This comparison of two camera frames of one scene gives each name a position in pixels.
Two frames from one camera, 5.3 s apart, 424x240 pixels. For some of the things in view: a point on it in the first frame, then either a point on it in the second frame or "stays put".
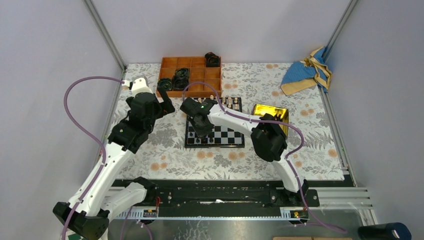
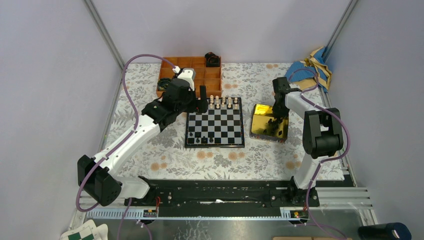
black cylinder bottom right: (390, 231) stays put
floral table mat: (312, 139) stays put
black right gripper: (201, 133) -> (282, 113)
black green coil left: (165, 83) stays put
